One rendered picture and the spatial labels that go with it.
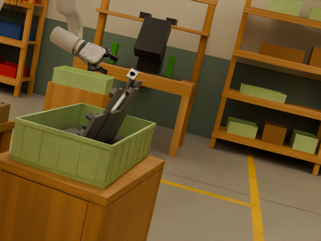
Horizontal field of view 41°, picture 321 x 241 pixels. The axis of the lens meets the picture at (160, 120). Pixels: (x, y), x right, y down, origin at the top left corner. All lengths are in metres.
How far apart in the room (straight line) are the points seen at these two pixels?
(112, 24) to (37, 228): 5.50
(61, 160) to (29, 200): 0.19
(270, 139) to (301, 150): 0.45
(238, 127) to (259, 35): 1.44
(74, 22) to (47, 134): 0.68
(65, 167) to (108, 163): 0.17
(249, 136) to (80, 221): 4.81
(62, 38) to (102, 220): 0.91
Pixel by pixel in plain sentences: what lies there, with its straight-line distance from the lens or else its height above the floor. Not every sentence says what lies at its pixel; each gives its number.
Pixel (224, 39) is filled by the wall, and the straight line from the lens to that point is 6.72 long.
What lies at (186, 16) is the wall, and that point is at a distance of 6.78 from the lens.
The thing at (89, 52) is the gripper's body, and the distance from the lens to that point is 2.07.
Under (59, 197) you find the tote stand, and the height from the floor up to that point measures 0.73.
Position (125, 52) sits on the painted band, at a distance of 6.94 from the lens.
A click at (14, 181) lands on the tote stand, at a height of 0.73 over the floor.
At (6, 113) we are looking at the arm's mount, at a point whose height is 0.90.
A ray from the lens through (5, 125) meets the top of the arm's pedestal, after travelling 2.10.
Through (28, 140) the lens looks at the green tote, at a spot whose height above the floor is 0.89.
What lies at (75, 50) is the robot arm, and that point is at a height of 1.23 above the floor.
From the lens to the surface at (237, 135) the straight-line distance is 6.23.
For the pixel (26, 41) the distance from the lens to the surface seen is 6.87.
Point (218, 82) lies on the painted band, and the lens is 6.73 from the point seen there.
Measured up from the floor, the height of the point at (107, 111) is 1.05.
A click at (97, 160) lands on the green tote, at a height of 0.89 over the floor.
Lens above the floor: 1.39
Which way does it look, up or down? 11 degrees down
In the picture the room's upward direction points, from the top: 13 degrees clockwise
